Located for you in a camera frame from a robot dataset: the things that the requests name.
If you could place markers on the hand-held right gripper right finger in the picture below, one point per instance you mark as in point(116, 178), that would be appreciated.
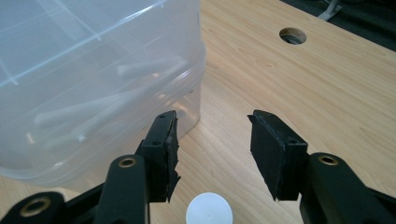
point(274, 155)

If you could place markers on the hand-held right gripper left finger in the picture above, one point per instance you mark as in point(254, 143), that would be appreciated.
point(158, 155)

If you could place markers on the small white-capped bottle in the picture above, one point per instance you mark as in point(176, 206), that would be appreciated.
point(209, 210)

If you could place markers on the clear plastic storage box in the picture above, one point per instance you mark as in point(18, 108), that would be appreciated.
point(77, 62)

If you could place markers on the grey metal stand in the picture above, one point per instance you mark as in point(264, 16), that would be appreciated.
point(329, 11)

